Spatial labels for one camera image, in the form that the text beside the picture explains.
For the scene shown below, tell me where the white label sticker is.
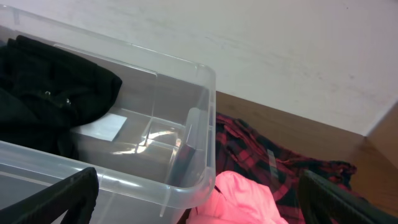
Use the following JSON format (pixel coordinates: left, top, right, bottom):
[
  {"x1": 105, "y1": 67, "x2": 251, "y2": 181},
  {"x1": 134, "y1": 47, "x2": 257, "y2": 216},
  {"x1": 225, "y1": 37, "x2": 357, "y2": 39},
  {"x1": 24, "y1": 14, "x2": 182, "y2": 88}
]
[{"x1": 71, "y1": 113, "x2": 127, "y2": 141}]

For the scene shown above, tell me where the clear plastic storage container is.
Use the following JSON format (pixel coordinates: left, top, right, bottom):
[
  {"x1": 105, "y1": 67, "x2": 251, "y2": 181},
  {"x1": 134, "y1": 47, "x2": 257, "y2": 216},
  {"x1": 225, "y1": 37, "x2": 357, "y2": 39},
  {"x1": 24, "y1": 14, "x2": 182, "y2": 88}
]
[{"x1": 1, "y1": 5, "x2": 216, "y2": 223}]

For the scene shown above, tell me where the large black garment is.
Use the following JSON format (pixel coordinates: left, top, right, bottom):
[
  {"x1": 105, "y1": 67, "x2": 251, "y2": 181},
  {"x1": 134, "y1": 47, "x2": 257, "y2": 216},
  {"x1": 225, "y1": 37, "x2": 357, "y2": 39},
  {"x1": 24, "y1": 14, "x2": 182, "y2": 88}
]
[{"x1": 1, "y1": 35, "x2": 123, "y2": 159}]

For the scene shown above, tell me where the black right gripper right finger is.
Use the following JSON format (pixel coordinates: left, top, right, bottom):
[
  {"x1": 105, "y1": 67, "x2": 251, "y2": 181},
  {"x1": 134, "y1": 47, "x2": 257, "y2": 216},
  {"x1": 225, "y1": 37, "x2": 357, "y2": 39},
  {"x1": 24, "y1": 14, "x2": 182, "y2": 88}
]
[{"x1": 298, "y1": 170, "x2": 397, "y2": 224}]

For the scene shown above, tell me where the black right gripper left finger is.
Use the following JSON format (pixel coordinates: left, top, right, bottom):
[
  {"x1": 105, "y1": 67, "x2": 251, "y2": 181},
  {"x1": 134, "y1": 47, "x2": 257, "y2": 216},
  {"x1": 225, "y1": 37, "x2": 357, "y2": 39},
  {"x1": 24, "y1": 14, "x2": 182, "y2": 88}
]
[{"x1": 1, "y1": 167, "x2": 99, "y2": 224}]

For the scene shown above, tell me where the red black plaid shirt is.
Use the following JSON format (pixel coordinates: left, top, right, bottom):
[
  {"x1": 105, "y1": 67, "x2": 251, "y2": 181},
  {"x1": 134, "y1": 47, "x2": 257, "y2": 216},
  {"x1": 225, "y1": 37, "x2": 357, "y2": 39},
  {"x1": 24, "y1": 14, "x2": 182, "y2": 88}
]
[{"x1": 215, "y1": 113, "x2": 359, "y2": 223}]

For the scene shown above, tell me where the pink garment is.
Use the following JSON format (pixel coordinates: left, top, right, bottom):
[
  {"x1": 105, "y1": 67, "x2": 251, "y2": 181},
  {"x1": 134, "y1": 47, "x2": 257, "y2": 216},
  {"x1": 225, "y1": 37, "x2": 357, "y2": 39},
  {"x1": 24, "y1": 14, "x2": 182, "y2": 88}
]
[{"x1": 186, "y1": 171, "x2": 287, "y2": 224}]

